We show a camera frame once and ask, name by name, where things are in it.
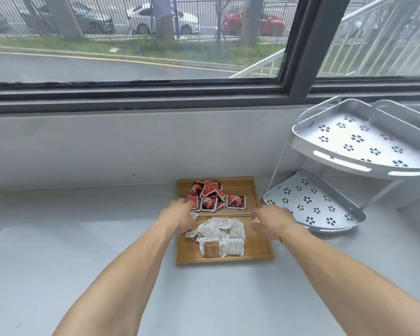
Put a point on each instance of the person's right hand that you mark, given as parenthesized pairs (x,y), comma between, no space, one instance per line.
(274,222)

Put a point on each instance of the person's left hand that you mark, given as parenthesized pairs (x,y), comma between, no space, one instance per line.
(173,215)

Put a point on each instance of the person's right fingers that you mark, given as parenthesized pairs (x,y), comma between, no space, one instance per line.
(257,227)

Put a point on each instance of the person's left fingers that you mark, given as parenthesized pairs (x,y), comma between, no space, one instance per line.
(190,220)

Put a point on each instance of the person's left forearm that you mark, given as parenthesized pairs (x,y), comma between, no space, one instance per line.
(126,283)

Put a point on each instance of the person's right forearm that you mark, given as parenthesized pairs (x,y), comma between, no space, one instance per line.
(343,286)

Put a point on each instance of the wooden tray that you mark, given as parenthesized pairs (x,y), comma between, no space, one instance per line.
(255,248)

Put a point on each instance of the thin black wristband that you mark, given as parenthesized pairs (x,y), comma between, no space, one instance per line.
(281,237)

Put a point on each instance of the pile of red packets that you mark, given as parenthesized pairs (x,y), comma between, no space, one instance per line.
(210,197)

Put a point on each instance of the pile of white packets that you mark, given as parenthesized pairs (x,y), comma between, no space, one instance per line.
(220,237)

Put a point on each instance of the white metal corner shelf rack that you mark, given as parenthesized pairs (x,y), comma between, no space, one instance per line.
(357,143)

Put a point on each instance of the red car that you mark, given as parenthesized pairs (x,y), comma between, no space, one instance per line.
(271,24)

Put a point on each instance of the thick grey tree trunk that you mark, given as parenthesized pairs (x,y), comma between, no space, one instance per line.
(251,20)
(64,17)
(162,17)

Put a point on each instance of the white car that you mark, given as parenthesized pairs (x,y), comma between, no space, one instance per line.
(143,19)

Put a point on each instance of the black metal fence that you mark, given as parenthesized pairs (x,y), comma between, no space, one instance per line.
(199,6)

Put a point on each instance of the white stair railing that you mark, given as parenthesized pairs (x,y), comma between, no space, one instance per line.
(371,38)

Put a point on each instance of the grey car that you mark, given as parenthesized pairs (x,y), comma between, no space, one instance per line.
(94,19)

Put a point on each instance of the dark window frame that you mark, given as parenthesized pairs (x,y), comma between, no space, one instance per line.
(297,66)

